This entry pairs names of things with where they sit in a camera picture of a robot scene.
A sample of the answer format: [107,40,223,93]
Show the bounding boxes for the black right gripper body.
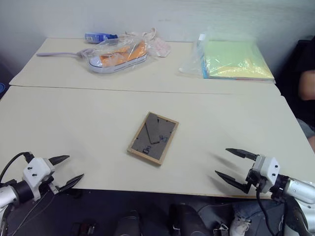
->
[246,167,268,195]

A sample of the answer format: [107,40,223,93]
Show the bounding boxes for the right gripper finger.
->
[214,170,252,195]
[225,147,260,162]

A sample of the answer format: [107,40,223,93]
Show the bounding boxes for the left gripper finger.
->
[57,173,85,194]
[48,154,71,166]

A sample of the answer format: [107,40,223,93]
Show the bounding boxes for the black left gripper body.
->
[39,175,61,196]

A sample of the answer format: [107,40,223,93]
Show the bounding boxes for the blue jeans leg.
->
[232,198,273,220]

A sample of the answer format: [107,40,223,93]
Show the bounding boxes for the white sneaker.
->
[229,213,252,236]

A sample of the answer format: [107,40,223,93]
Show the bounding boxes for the person's grey shorts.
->
[296,118,315,139]

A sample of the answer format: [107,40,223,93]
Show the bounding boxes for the dark rounded shape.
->
[114,210,143,236]

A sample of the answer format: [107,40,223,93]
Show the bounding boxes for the clear plastic paper bag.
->
[177,32,276,85]

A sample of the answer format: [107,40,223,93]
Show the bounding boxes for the orange canvas sneaker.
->
[88,40,148,74]

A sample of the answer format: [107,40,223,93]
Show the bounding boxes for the blue printed box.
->
[84,32,119,45]

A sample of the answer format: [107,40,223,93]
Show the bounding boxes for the pink patterned packet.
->
[147,36,172,58]

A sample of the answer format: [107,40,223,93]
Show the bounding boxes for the orange sneaker in plastic bag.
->
[80,34,159,74]

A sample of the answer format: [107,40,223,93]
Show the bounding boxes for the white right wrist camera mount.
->
[252,154,282,194]

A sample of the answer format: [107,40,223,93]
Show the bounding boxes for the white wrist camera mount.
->
[252,154,282,194]
[22,157,56,201]

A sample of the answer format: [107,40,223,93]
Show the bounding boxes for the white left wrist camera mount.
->
[22,157,56,201]

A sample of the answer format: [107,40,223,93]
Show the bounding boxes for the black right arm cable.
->
[255,186,290,236]

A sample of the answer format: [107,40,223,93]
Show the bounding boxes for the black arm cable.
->
[0,151,34,183]
[255,186,290,236]

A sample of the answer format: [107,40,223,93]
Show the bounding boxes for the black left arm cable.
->
[0,151,34,183]

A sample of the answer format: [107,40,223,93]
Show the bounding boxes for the wooden picture frame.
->
[126,112,180,167]

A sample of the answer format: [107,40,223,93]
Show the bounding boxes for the beige cord bundle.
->
[122,27,158,40]

